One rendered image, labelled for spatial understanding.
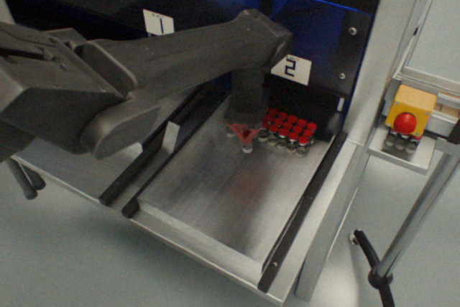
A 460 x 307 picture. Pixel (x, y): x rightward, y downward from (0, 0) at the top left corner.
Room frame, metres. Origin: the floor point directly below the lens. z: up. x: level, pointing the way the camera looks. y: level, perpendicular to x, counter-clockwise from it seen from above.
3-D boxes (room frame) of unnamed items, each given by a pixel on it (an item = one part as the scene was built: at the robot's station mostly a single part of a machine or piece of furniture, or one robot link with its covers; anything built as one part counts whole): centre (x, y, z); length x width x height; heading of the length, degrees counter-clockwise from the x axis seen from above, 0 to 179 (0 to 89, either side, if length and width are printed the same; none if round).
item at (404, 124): (0.55, -0.33, 0.99); 0.04 x 0.04 x 0.04; 60
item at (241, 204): (0.51, -0.02, 0.90); 0.34 x 0.26 x 0.04; 150
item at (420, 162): (0.62, -0.39, 0.87); 0.14 x 0.13 x 0.02; 150
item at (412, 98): (0.59, -0.36, 1.00); 0.08 x 0.07 x 0.07; 150
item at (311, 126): (0.65, -0.10, 0.90); 0.18 x 0.02 x 0.05; 60
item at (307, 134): (0.63, -0.09, 0.90); 0.18 x 0.02 x 0.05; 60
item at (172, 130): (0.54, 0.15, 0.91); 0.14 x 0.03 x 0.06; 149
